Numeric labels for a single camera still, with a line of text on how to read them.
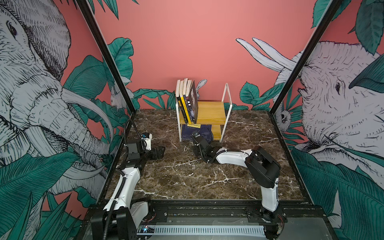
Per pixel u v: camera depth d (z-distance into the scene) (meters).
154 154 0.74
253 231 0.70
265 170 0.50
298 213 0.77
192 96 0.80
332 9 0.70
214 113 0.93
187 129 0.99
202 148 0.72
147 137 0.75
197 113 0.92
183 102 0.74
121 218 0.39
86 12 0.70
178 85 0.76
